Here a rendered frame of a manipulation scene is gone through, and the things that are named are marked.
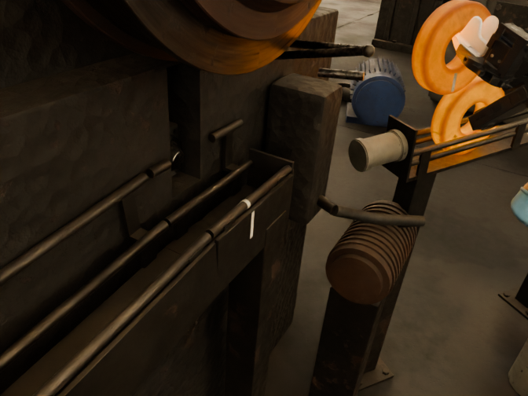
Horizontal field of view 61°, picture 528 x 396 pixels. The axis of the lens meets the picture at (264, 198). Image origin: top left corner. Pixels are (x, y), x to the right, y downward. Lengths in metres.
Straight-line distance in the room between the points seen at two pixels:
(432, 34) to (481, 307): 1.04
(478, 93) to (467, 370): 0.80
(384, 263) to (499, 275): 1.02
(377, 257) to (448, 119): 0.29
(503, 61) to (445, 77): 0.13
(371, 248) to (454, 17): 0.40
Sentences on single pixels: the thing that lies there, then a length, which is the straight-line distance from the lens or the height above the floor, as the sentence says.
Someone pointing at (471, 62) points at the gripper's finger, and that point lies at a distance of 0.80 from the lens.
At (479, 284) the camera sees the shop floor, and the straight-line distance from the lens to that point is 1.73.
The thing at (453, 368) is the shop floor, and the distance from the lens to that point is 1.42.
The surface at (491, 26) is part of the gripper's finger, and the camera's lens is 0.86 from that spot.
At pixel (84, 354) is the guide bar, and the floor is 0.70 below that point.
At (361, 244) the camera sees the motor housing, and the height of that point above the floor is 0.53.
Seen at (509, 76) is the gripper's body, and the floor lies 0.84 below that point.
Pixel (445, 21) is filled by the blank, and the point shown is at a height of 0.89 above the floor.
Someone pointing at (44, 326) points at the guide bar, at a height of 0.69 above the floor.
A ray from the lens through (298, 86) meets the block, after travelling 0.71.
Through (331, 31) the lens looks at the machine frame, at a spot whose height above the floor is 0.83.
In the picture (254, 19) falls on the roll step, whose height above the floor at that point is 0.94.
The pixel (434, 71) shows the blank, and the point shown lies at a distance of 0.84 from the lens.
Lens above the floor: 1.02
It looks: 32 degrees down
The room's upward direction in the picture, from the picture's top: 5 degrees clockwise
